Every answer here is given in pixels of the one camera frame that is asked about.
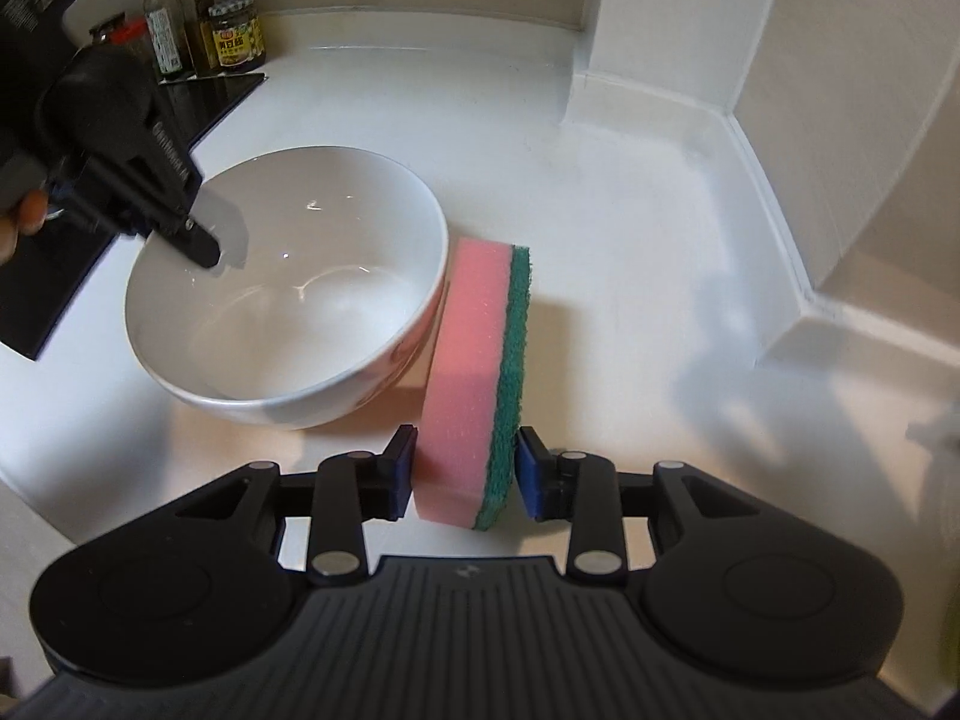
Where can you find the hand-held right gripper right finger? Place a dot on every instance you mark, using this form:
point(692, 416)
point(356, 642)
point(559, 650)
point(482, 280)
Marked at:
point(529, 476)

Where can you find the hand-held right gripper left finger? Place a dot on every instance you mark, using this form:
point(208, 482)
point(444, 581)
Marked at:
point(403, 476)

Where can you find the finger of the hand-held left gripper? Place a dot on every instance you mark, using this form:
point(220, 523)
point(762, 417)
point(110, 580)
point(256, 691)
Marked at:
point(195, 240)

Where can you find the white bowl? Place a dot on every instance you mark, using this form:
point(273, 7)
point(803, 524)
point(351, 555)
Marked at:
point(300, 300)

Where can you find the pink and green sponge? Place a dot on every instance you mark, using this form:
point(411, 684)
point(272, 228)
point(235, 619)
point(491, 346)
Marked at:
point(465, 360)

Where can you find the person's left hand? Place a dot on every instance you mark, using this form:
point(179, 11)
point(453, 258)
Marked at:
point(28, 214)

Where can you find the red lid jar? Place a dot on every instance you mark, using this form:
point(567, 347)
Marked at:
point(133, 37)

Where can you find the clear bottle yellow cap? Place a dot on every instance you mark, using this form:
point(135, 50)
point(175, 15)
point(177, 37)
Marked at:
point(165, 22)

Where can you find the dark bottle black cap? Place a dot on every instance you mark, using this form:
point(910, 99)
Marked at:
point(199, 22)

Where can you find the black glass gas stove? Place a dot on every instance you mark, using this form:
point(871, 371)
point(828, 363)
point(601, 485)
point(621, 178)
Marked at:
point(45, 300)

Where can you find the yellow label jar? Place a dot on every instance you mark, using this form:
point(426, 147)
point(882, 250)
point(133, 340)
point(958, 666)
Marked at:
point(238, 41)

